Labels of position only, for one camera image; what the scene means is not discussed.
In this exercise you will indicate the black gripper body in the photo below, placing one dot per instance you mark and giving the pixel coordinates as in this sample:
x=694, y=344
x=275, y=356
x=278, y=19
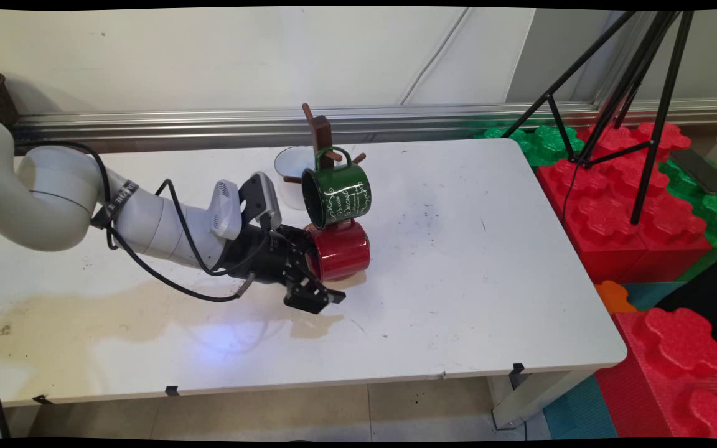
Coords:
x=256, y=255

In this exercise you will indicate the aluminium wall rail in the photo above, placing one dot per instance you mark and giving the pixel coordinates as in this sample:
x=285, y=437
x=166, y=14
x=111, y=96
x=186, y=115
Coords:
x=209, y=124

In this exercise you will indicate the large red foam brick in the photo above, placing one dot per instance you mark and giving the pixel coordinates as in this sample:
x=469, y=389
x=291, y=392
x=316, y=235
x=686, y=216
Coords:
x=613, y=249
x=676, y=342

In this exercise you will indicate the black smartphone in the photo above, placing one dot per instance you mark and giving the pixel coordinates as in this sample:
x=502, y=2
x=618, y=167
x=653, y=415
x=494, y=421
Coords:
x=701, y=171

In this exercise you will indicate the brown wooden mug tree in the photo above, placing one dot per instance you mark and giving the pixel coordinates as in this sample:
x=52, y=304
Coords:
x=321, y=130

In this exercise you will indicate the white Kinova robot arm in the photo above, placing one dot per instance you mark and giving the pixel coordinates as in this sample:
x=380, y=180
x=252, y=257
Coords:
x=53, y=193

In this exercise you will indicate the white table leg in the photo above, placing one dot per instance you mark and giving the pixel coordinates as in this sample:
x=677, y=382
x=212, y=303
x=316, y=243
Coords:
x=520, y=401

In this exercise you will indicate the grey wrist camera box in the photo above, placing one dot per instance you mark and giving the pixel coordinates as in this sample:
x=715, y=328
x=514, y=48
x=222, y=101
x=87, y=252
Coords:
x=265, y=199

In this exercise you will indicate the white wall conduit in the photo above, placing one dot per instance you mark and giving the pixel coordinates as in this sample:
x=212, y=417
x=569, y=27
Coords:
x=436, y=56

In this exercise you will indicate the black tripod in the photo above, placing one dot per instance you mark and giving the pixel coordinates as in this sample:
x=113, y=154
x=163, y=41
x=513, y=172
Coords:
x=663, y=112

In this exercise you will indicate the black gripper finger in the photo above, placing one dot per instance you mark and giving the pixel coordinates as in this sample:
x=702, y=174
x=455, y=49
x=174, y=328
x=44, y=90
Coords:
x=309, y=295
x=296, y=246

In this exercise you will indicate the green enamel mug white script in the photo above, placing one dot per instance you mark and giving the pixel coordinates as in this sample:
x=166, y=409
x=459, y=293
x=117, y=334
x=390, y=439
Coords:
x=340, y=190

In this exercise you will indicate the orange foam piece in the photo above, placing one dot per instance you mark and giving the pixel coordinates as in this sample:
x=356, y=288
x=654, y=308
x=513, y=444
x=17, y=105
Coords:
x=613, y=297

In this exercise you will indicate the red enamel mug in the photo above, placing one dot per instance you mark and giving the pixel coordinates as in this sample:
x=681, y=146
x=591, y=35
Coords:
x=343, y=249

